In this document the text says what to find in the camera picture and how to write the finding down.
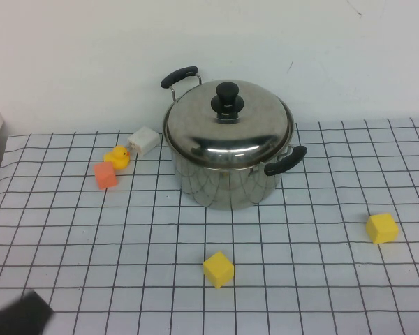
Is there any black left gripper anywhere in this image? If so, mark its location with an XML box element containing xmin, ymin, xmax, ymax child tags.
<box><xmin>0</xmin><ymin>288</ymin><xmax>56</xmax><ymax>335</ymax></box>

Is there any steel pot lid black knob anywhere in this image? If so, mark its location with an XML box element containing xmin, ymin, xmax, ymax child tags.
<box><xmin>162</xmin><ymin>79</ymin><xmax>296</xmax><ymax>169</ymax></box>

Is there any stainless steel cooking pot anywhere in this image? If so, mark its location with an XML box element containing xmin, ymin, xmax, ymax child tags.
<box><xmin>160</xmin><ymin>65</ymin><xmax>308</xmax><ymax>211</ymax></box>

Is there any orange foam cube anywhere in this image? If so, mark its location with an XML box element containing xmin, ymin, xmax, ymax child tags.
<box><xmin>93</xmin><ymin>161</ymin><xmax>120</xmax><ymax>191</ymax></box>

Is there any yellow rubber duck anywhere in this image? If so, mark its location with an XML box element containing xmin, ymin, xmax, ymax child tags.
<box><xmin>103</xmin><ymin>144</ymin><xmax>131</xmax><ymax>172</ymax></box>

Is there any yellow foam cube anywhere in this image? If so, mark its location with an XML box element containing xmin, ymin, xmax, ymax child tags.
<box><xmin>202</xmin><ymin>251</ymin><xmax>235</xmax><ymax>290</ymax></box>
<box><xmin>365</xmin><ymin>212</ymin><xmax>400</xmax><ymax>246</ymax></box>

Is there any white power adapter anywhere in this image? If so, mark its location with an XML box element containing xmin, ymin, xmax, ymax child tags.
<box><xmin>126</xmin><ymin>126</ymin><xmax>162</xmax><ymax>157</ymax></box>

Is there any white black-grid tablecloth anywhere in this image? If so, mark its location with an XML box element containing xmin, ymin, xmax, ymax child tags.
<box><xmin>0</xmin><ymin>117</ymin><xmax>419</xmax><ymax>335</ymax></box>

